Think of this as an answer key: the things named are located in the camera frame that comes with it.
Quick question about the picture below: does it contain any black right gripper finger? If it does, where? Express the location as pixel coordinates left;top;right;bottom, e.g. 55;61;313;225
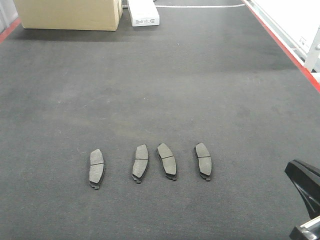
284;159;320;218
289;216;320;240

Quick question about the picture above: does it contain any black conveyor belt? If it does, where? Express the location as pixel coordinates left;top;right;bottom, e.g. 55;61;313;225
0;6;320;240

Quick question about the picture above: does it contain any white machine beside conveyor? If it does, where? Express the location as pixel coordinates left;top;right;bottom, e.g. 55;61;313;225
247;0;320;78

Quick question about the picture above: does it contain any white long box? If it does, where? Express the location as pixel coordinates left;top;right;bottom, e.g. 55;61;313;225
127;0;160;27

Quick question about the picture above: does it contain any cardboard box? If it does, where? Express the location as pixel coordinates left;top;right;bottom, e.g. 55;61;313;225
14;0;123;31

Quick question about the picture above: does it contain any red conveyor frame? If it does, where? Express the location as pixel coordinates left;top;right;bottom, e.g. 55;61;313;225
0;0;320;93

